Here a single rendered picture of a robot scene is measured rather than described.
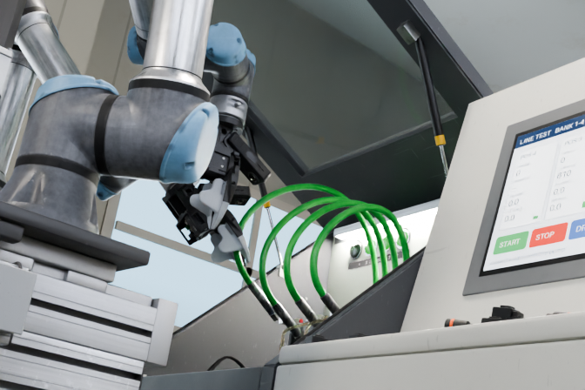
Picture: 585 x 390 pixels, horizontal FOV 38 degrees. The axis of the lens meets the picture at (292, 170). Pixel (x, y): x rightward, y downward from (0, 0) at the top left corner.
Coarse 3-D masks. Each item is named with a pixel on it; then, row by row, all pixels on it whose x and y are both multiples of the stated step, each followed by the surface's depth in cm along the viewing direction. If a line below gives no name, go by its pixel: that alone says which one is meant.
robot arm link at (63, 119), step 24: (48, 96) 118; (72, 96) 117; (96, 96) 118; (48, 120) 116; (72, 120) 116; (96, 120) 115; (24, 144) 116; (48, 144) 115; (72, 144) 115; (96, 144) 115; (96, 168) 118
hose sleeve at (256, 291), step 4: (252, 280) 173; (252, 284) 172; (256, 284) 173; (252, 288) 172; (256, 288) 173; (252, 292) 173; (256, 292) 173; (260, 292) 173; (256, 296) 173; (260, 296) 173; (264, 296) 173; (260, 300) 173; (264, 300) 173; (264, 304) 173; (268, 304) 173; (268, 308) 173; (268, 312) 174; (272, 312) 174
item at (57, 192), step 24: (24, 168) 114; (48, 168) 113; (72, 168) 114; (0, 192) 114; (24, 192) 111; (48, 192) 111; (72, 192) 113; (48, 216) 109; (72, 216) 111; (96, 216) 118
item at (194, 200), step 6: (204, 186) 160; (210, 186) 161; (192, 198) 158; (198, 198) 159; (192, 204) 158; (198, 204) 158; (198, 210) 158; (204, 210) 159; (210, 210) 159; (210, 216) 158; (210, 222) 158; (210, 228) 157
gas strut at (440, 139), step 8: (416, 40) 169; (416, 48) 170; (424, 48) 169; (424, 56) 169; (424, 64) 169; (424, 72) 169; (424, 80) 169; (432, 88) 168; (432, 96) 168; (432, 104) 168; (432, 112) 168; (432, 120) 168; (440, 128) 168; (440, 136) 167; (440, 144) 167; (440, 152) 168
